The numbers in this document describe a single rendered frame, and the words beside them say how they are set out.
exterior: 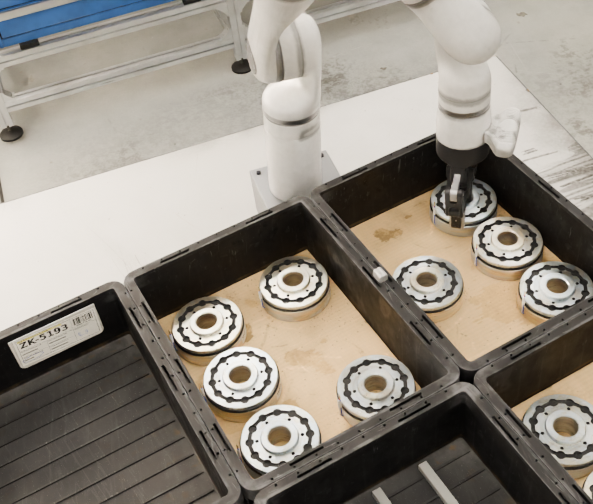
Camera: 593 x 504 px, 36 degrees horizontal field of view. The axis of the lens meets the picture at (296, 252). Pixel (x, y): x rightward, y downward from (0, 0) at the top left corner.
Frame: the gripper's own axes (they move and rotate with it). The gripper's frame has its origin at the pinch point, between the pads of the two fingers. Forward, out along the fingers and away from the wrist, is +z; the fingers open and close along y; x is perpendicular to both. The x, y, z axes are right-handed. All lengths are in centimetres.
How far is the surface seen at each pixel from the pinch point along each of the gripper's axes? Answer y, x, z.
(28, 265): 12, -75, 18
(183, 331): 30.7, -33.4, 1.9
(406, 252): 6.3, -7.0, 5.1
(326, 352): 27.3, -13.6, 5.2
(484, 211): -2.0, 3.3, 2.2
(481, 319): 16.8, 6.2, 5.3
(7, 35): -102, -160, 50
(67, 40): -111, -146, 56
